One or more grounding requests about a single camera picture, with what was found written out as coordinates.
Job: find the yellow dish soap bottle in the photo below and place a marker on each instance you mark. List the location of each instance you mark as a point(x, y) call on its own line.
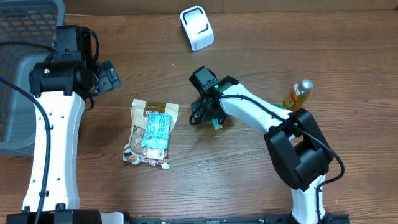
point(298, 95)

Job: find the brown snack bag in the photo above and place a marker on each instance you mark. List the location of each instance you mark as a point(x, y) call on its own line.
point(133, 151)

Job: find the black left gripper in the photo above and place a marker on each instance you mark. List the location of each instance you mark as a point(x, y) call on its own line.
point(107, 76)

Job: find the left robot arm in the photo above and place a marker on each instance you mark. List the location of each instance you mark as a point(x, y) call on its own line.
point(59, 88)

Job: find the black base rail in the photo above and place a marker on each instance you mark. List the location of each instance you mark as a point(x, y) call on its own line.
point(267, 219)

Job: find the green lidded jar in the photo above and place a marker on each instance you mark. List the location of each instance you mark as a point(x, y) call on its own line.
point(279, 106)

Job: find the teal wafer packet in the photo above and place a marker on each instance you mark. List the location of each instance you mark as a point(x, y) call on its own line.
point(156, 135)

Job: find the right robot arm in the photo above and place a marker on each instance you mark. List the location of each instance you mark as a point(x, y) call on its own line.
point(298, 149)

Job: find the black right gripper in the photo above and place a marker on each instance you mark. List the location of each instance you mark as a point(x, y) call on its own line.
point(208, 116)

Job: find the teal tissue pack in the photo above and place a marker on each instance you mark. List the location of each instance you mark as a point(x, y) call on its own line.
point(217, 123)

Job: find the white barcode scanner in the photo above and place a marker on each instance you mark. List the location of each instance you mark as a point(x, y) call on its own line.
point(197, 28)

